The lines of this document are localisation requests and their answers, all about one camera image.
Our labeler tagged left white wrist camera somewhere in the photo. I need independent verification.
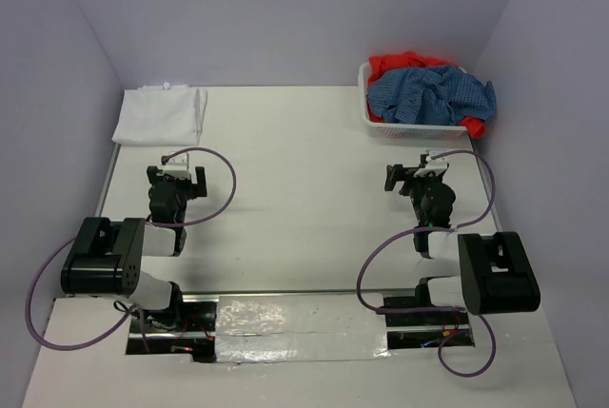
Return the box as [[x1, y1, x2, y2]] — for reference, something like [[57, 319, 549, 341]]
[[158, 153, 191, 180]]

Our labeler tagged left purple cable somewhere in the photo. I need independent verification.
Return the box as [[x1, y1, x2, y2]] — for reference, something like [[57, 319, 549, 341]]
[[25, 146, 238, 350]]

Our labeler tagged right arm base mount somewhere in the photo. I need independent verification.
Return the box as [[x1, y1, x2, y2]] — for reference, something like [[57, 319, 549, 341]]
[[383, 284, 474, 350]]

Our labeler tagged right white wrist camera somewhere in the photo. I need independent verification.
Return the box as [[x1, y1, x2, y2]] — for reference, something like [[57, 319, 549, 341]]
[[415, 150, 449, 177]]

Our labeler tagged folded white shirt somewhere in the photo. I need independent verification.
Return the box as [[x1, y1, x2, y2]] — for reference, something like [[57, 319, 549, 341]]
[[112, 84, 207, 146]]

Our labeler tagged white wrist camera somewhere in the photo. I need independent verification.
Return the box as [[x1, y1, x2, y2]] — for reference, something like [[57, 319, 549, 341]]
[[415, 150, 449, 177], [158, 153, 191, 180]]

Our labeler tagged blue plaid long sleeve shirt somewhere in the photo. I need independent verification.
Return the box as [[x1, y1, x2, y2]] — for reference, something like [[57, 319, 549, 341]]
[[367, 66, 497, 126]]

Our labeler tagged shiny silver tape sheet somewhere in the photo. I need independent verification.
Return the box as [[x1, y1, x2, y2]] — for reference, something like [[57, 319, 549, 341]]
[[214, 294, 389, 363]]

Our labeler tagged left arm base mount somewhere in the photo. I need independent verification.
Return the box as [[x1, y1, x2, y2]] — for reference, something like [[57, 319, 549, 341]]
[[125, 295, 219, 363]]

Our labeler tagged red shirt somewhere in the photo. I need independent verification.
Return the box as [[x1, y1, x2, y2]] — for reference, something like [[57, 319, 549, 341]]
[[367, 50, 489, 139]]

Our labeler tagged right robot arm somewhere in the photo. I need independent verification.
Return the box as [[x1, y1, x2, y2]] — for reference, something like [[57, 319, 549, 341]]
[[384, 156, 540, 315]]

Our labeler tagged white plastic basket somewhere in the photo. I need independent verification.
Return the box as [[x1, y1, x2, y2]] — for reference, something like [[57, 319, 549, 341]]
[[358, 62, 469, 140]]

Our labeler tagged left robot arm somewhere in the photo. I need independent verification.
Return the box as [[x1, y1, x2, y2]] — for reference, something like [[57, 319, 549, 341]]
[[61, 165, 207, 331]]

